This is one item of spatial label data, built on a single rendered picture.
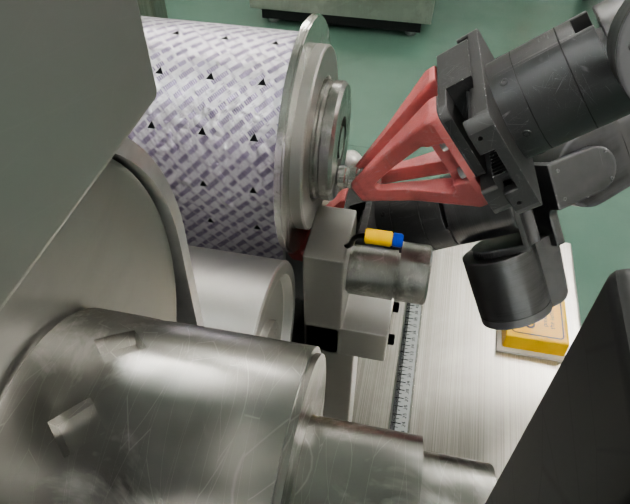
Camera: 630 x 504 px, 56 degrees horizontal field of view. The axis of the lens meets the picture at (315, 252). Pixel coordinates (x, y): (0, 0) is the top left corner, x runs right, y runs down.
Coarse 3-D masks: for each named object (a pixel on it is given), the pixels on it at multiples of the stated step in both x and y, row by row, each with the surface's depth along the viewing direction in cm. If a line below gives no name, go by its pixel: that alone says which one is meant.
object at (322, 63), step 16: (320, 48) 34; (320, 64) 33; (336, 64) 39; (304, 80) 32; (320, 80) 34; (304, 96) 32; (304, 112) 32; (304, 128) 32; (304, 144) 32; (304, 160) 33; (304, 176) 33; (304, 192) 34; (304, 208) 35; (304, 224) 36
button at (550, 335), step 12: (564, 300) 70; (552, 312) 69; (564, 312) 69; (540, 324) 68; (552, 324) 68; (564, 324) 68; (504, 336) 68; (516, 336) 67; (528, 336) 67; (540, 336) 67; (552, 336) 67; (564, 336) 67; (516, 348) 68; (528, 348) 68; (540, 348) 67; (552, 348) 67; (564, 348) 66
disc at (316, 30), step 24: (312, 24) 33; (312, 48) 34; (288, 72) 31; (288, 96) 30; (288, 120) 30; (288, 144) 31; (288, 168) 32; (288, 192) 33; (288, 216) 34; (288, 240) 35
